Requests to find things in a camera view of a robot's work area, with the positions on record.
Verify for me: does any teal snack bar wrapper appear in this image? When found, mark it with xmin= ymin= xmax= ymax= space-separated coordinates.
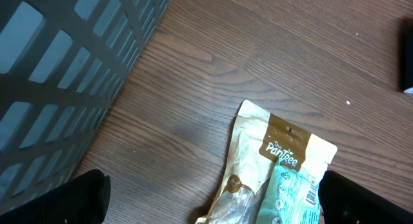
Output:
xmin=256 ymin=165 xmax=321 ymax=224

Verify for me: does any grey plastic mesh basket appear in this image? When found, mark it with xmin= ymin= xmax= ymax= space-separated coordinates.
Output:
xmin=1 ymin=0 xmax=169 ymax=213

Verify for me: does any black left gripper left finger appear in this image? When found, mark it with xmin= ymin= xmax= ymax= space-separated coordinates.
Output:
xmin=1 ymin=169 xmax=110 ymax=224

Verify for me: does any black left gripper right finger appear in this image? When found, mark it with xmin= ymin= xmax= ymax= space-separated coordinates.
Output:
xmin=318 ymin=170 xmax=412 ymax=224

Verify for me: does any brown Pantree snack pouch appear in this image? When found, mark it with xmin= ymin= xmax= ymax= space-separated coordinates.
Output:
xmin=197 ymin=100 xmax=337 ymax=223

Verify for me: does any white barcode scanner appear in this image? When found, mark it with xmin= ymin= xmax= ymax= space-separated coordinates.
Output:
xmin=399 ymin=19 xmax=412 ymax=94

